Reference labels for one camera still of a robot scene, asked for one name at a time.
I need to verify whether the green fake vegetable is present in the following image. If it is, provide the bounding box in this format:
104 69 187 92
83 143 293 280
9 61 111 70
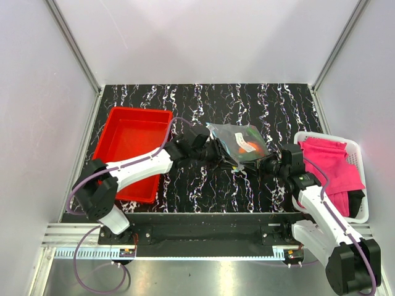
246 126 262 141

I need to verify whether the red plastic bin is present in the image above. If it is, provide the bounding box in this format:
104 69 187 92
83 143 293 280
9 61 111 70
93 107 173 204

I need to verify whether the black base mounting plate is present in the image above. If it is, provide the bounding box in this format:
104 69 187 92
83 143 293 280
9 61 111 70
98 213 310 259

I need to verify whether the white plastic basket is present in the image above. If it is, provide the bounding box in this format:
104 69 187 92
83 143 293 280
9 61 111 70
294 131 369 224

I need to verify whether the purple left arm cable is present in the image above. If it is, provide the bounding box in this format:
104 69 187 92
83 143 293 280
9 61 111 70
67 117 194 293

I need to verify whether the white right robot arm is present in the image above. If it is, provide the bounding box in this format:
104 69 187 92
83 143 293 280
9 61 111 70
236 144 381 295

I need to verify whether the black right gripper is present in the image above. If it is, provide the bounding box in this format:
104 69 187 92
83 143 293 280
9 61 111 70
239 151 289 181

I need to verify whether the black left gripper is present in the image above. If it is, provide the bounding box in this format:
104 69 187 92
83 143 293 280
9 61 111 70
191 138 238 172

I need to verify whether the pink cloth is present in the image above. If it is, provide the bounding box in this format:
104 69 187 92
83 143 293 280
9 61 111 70
298 137 365 218

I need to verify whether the orange fake fruit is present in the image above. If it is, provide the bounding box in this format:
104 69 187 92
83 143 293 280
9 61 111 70
238 142 260 154

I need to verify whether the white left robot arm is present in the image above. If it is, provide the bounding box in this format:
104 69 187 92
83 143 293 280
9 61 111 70
71 126 237 244

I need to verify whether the clear zip top bag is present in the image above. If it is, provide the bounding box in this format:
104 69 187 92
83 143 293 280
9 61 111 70
206 123 269 170

